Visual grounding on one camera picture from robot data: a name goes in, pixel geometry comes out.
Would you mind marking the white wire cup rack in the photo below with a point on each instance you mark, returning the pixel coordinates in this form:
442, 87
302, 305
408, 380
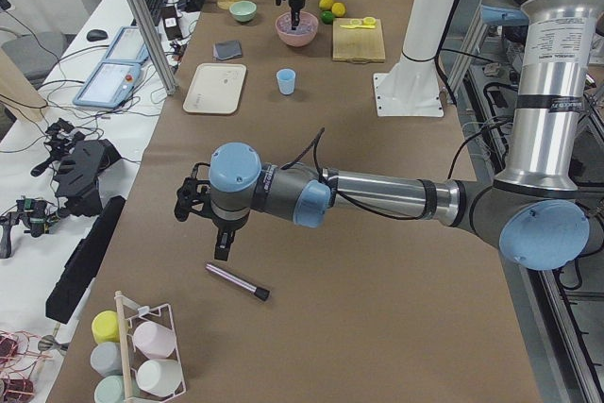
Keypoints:
130, 315

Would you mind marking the teach pendant near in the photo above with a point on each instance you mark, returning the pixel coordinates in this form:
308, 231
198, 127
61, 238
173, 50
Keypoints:
109, 85

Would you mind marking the black computer mouse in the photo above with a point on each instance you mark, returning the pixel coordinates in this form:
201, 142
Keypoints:
96, 35

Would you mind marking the yellow plastic knife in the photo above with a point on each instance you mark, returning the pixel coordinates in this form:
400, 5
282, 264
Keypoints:
357, 26

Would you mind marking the green lime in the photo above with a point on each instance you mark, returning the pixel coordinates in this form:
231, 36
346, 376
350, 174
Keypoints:
327, 17

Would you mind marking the aluminium frame post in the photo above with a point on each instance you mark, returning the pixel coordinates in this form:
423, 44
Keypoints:
152, 41

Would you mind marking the black bar device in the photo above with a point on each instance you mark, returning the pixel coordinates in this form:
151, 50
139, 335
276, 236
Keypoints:
83, 265

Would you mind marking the yellow lemon near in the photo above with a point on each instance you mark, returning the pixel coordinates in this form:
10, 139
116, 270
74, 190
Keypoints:
338, 9

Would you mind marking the grey cup in rack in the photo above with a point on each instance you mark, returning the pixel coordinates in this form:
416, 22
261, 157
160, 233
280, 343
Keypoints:
106, 359

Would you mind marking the teach pendant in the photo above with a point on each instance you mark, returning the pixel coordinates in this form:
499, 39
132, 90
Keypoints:
109, 85
128, 45

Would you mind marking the mint green bowl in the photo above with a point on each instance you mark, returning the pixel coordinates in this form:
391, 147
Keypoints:
243, 11

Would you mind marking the teach pendant far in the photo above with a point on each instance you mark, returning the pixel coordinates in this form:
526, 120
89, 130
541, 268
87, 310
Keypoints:
128, 45

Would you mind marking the lemon slice upper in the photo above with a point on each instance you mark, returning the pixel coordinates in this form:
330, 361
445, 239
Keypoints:
369, 20

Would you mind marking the yellow cup in rack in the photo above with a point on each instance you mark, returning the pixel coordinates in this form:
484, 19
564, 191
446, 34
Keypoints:
105, 327

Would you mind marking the yellow lemon far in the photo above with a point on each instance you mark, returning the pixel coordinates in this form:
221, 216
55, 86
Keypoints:
326, 5

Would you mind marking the grey folded cloth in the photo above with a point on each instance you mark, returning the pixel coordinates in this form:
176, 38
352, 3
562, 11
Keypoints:
227, 50

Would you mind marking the pink bowl of ice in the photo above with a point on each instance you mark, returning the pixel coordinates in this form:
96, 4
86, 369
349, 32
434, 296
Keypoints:
304, 33

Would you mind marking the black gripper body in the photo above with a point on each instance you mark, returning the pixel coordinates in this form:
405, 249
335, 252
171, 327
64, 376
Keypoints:
221, 226
297, 3

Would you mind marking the cream rabbit tray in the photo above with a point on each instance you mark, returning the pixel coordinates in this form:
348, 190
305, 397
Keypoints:
215, 89

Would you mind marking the white cup in rack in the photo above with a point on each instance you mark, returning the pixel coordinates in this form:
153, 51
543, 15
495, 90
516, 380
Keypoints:
159, 377

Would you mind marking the pink cup in rack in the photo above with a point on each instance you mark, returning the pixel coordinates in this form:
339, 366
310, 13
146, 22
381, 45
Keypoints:
154, 340

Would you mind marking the green cup in rack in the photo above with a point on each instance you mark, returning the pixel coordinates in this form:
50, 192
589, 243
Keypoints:
110, 389

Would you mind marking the wooden cutting board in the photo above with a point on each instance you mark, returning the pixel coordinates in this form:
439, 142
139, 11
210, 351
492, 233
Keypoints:
357, 45

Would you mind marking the blue plastic cup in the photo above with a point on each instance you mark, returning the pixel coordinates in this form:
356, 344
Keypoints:
286, 78

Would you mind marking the yellow lemon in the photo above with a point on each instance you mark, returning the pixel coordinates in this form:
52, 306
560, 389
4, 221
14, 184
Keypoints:
338, 9
326, 5

